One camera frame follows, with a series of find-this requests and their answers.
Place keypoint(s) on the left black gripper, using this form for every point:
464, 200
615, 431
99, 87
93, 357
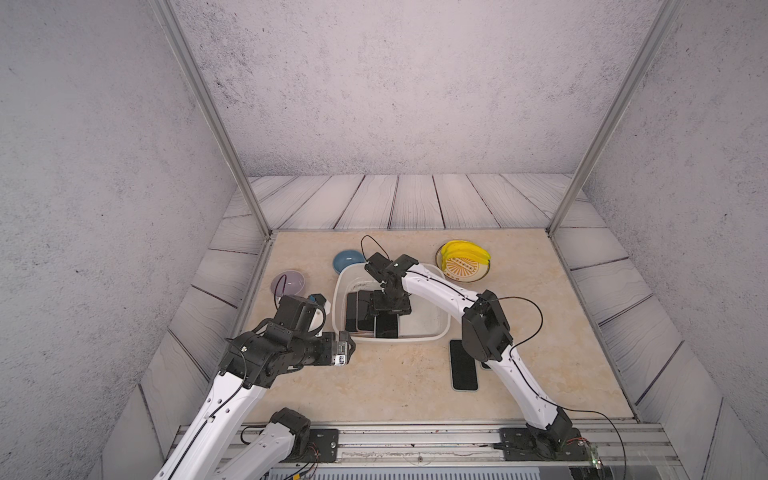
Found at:
329, 347

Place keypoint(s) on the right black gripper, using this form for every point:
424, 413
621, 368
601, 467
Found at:
400, 308

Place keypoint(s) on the black phone grey-green case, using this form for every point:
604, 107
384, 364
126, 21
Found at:
387, 325

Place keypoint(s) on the black phone purple case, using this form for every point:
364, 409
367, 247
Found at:
366, 312

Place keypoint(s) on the white plastic storage box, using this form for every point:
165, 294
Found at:
426, 323

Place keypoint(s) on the black phone green case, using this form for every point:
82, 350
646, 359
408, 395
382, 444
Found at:
463, 368

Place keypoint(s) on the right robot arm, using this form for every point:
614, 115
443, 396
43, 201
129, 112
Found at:
486, 337

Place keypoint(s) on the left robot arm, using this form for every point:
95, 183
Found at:
286, 343

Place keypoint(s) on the black phone far left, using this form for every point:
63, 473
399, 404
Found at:
351, 312

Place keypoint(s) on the blue bowl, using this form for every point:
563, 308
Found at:
346, 258

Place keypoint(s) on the patterned plate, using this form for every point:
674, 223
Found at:
462, 270

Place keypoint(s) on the yellow banana bunch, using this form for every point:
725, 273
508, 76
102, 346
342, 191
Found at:
463, 249

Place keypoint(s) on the purple bowl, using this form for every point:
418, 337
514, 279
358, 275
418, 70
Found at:
288, 282

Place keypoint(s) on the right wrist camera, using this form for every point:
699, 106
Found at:
377, 266

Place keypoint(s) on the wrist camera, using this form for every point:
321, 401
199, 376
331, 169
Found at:
377, 266
303, 315

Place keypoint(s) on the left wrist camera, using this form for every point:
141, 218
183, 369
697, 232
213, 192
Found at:
303, 315

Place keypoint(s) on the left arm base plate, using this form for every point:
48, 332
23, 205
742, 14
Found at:
315, 446

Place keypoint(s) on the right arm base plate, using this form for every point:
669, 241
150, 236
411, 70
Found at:
522, 444

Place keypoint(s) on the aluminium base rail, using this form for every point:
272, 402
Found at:
619, 450

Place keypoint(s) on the left metal frame post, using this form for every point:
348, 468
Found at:
175, 36

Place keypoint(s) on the metal frame post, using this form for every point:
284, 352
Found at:
653, 41
175, 36

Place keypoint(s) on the right metal frame post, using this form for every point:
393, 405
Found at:
653, 41

